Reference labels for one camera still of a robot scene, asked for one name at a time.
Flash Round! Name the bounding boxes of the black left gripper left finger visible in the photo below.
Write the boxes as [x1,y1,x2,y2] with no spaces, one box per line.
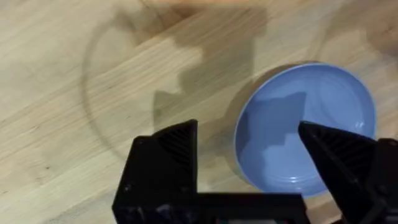
[111,119,199,208]

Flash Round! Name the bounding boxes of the blue plate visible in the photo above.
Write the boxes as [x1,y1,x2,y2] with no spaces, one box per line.
[233,63,377,198]

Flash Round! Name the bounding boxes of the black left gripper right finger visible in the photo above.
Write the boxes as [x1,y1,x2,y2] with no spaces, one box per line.
[297,121,398,224]

